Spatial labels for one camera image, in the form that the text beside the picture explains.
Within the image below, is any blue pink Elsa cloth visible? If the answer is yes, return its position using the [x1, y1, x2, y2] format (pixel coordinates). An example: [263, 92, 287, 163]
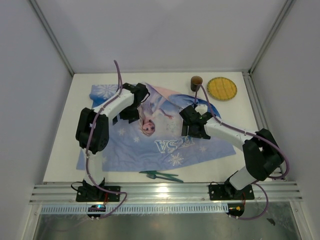
[75, 82, 237, 173]

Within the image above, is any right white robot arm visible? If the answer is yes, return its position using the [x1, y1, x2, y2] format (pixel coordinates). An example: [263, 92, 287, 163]
[179, 104, 286, 200]

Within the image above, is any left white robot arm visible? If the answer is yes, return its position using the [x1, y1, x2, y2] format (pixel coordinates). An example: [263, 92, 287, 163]
[75, 83, 150, 201]

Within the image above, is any brown paper cup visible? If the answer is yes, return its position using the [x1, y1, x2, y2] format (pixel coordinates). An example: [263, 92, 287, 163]
[190, 75, 203, 92]

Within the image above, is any yellow woven round plate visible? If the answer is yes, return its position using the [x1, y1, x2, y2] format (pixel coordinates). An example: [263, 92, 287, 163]
[206, 77, 238, 101]

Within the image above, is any teal plastic knife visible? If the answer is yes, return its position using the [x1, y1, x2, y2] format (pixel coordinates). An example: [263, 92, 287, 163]
[139, 170, 178, 177]

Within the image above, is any dark teal plastic fork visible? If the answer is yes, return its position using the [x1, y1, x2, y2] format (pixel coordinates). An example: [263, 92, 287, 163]
[146, 174, 184, 183]

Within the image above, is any right aluminium side rail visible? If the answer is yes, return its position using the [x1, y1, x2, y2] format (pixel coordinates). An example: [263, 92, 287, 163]
[241, 71, 286, 181]

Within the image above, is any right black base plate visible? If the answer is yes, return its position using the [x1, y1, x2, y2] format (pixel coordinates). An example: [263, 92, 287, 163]
[208, 184, 255, 201]

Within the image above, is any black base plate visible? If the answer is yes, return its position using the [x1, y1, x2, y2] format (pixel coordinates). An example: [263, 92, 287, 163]
[208, 184, 255, 201]
[75, 185, 120, 203]

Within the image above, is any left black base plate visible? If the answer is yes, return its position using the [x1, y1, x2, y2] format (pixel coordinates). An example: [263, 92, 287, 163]
[75, 185, 120, 203]

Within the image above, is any white slotted cable duct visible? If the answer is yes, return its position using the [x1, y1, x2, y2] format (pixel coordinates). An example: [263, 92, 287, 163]
[40, 202, 229, 215]

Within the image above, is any aluminium front rail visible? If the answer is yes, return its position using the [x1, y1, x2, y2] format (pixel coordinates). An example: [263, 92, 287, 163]
[29, 181, 303, 204]

